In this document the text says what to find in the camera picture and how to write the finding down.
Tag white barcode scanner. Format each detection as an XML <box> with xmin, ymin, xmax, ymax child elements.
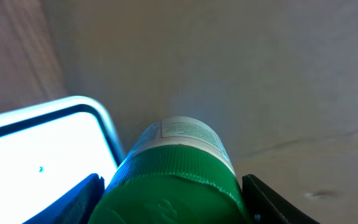
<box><xmin>0</xmin><ymin>96</ymin><xmax>123</xmax><ymax>223</ymax></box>

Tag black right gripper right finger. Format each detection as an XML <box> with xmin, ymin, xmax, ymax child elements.
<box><xmin>242</xmin><ymin>174</ymin><xmax>319</xmax><ymax>224</ymax></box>

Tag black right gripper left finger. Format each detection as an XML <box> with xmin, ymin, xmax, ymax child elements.
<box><xmin>25</xmin><ymin>174</ymin><xmax>105</xmax><ymax>224</ymax></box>

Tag green lid white jar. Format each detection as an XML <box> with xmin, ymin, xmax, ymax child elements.
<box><xmin>89</xmin><ymin>116</ymin><xmax>252</xmax><ymax>223</ymax></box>

